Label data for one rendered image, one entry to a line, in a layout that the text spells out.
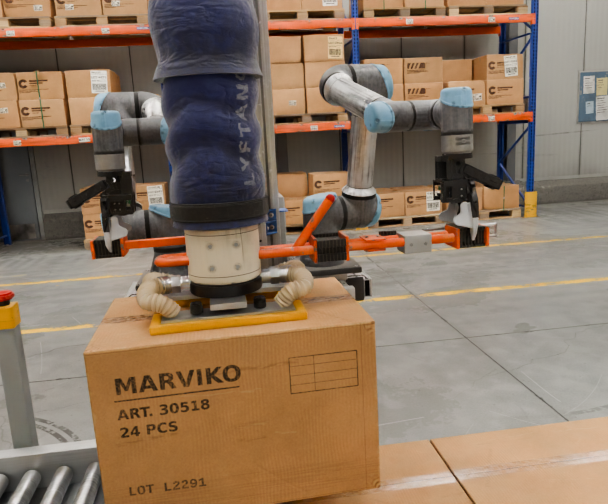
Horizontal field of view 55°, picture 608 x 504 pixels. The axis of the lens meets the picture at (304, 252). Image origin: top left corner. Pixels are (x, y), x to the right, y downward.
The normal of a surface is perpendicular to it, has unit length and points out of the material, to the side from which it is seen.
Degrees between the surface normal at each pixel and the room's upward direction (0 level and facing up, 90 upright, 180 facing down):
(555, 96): 90
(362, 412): 90
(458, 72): 90
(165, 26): 100
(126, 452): 90
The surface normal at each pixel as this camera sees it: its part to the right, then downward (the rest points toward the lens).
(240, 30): 0.74, 0.25
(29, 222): 0.14, 0.19
